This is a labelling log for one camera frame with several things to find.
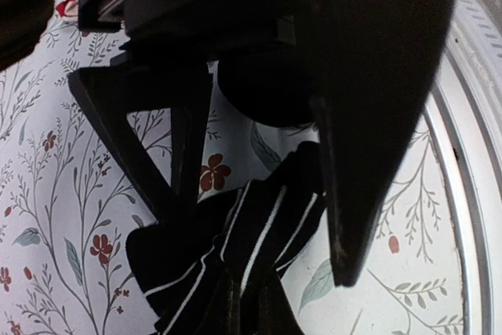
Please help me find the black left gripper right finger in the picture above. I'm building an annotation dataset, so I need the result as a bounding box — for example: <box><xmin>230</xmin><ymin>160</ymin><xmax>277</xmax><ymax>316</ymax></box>
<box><xmin>309</xmin><ymin>0</ymin><xmax>455</xmax><ymax>287</ymax></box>

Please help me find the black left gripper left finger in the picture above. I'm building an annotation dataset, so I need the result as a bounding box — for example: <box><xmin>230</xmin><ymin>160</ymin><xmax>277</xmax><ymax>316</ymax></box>
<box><xmin>68</xmin><ymin>64</ymin><xmax>213</xmax><ymax>225</ymax></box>

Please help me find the black white striped sock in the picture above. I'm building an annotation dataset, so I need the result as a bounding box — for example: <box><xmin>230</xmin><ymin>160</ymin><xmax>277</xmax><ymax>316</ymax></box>
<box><xmin>126</xmin><ymin>141</ymin><xmax>326</xmax><ymax>334</ymax></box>

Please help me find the floral white table mat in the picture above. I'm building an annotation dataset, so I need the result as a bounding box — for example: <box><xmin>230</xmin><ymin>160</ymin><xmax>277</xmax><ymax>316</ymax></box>
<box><xmin>1</xmin><ymin>0</ymin><xmax>464</xmax><ymax>334</ymax></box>

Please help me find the aluminium front rail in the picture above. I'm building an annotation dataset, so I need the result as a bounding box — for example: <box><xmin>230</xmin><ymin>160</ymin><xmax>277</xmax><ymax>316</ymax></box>
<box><xmin>426</xmin><ymin>0</ymin><xmax>501</xmax><ymax>334</ymax></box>

